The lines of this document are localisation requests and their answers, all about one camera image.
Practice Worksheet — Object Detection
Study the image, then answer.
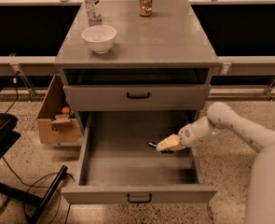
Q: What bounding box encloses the black floor cable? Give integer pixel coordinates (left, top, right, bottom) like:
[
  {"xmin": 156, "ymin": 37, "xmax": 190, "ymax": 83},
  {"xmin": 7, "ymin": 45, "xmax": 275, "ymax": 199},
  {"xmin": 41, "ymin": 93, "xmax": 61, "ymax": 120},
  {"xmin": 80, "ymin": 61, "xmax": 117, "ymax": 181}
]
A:
[{"xmin": 0, "ymin": 72, "xmax": 76, "ymax": 224}]

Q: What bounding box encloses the black chair base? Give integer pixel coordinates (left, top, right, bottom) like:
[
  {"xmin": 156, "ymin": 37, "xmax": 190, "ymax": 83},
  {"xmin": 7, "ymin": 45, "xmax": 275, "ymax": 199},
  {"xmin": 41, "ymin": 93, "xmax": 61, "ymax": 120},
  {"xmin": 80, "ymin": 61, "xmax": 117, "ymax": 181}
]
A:
[{"xmin": 0, "ymin": 89, "xmax": 71, "ymax": 224}]

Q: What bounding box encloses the orange fruit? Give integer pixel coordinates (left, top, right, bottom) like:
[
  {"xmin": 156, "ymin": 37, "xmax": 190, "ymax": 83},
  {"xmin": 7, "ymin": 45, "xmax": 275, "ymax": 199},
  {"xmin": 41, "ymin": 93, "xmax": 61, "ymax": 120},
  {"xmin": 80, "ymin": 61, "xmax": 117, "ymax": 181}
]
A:
[{"xmin": 61, "ymin": 106, "xmax": 70, "ymax": 115}]

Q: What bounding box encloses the grey drawer cabinet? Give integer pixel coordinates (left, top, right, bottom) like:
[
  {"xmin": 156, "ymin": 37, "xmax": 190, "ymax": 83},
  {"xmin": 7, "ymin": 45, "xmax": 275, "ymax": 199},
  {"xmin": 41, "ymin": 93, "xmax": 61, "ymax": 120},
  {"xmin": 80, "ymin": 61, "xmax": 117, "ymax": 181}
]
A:
[{"xmin": 55, "ymin": 0, "xmax": 219, "ymax": 128}]

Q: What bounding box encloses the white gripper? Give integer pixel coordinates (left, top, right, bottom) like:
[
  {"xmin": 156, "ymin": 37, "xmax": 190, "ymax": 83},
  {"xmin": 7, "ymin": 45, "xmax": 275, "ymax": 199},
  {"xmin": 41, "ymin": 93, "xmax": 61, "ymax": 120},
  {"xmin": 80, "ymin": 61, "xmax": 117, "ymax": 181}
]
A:
[{"xmin": 156, "ymin": 117, "xmax": 218, "ymax": 152}]

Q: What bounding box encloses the closed grey upper drawer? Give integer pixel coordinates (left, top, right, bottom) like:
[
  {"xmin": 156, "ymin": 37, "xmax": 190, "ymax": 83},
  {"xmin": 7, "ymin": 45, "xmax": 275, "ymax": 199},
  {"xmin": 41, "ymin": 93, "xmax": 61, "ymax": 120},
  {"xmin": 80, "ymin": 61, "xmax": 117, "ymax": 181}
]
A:
[{"xmin": 63, "ymin": 85, "xmax": 210, "ymax": 111}]

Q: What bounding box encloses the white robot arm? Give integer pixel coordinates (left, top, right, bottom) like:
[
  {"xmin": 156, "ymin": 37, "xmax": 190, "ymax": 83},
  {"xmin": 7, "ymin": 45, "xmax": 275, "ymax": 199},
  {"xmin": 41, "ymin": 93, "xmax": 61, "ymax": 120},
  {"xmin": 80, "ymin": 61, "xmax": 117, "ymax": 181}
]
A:
[{"xmin": 157, "ymin": 102, "xmax": 275, "ymax": 224}]

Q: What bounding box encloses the white ceramic bowl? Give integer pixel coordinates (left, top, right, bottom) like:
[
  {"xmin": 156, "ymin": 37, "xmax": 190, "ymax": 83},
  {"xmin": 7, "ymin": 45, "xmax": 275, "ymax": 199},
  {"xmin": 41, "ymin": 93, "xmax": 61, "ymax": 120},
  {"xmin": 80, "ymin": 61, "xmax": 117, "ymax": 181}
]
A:
[{"xmin": 81, "ymin": 25, "xmax": 117, "ymax": 54}]

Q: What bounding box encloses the gold patterned can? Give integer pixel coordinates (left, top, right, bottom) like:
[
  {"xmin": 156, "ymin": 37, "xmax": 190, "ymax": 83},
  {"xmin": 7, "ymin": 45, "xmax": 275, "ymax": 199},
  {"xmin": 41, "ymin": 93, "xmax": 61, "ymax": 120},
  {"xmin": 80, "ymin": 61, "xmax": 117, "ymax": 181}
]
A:
[{"xmin": 139, "ymin": 0, "xmax": 152, "ymax": 17}]

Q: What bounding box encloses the open grey lower drawer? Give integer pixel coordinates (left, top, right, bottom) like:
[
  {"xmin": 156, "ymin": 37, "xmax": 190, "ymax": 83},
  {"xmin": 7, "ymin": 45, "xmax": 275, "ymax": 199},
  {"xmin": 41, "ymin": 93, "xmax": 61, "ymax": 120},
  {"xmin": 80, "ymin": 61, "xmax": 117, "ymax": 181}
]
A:
[{"xmin": 62, "ymin": 111, "xmax": 216, "ymax": 204}]

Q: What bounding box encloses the cardboard box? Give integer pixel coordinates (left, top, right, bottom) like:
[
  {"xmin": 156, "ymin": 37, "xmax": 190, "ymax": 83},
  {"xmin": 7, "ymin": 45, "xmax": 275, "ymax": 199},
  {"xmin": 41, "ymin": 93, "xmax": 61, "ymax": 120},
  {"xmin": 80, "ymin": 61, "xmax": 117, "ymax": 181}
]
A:
[{"xmin": 36, "ymin": 75, "xmax": 81, "ymax": 145}]

